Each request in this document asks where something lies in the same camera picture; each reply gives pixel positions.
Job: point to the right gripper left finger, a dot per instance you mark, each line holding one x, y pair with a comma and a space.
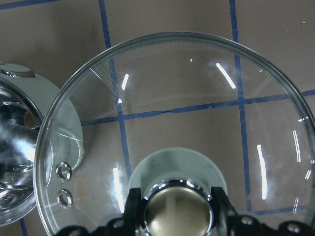
133, 211

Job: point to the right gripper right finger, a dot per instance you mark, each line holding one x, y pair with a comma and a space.
224, 212

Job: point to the glass pot lid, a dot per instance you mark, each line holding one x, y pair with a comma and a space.
175, 182

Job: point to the white electric pot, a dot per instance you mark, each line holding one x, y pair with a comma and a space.
25, 99

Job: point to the brown paper table mat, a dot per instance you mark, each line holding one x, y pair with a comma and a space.
172, 19

